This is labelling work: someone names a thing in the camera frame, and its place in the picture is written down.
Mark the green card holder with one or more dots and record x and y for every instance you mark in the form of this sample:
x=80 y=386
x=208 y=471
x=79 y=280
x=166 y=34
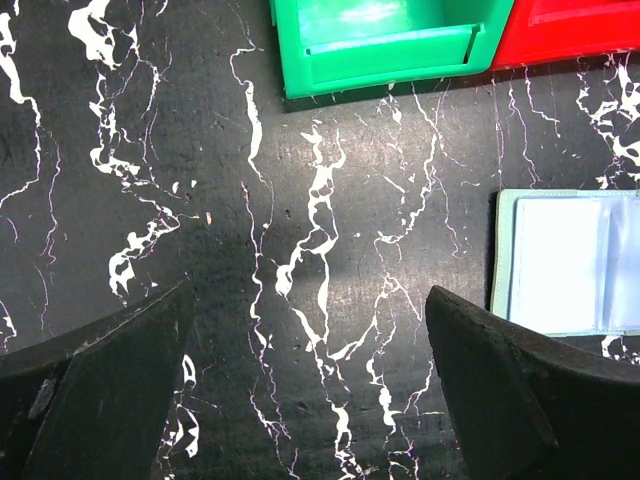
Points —
x=566 y=262

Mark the green plastic bin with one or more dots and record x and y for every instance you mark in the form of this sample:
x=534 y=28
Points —
x=334 y=46

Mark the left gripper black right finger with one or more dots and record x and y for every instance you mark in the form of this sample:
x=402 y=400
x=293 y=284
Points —
x=527 y=406

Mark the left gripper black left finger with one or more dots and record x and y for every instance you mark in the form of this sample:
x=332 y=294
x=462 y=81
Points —
x=92 y=403

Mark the middle red plastic bin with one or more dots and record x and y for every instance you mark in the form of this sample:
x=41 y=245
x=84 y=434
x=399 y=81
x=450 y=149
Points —
x=543 y=31

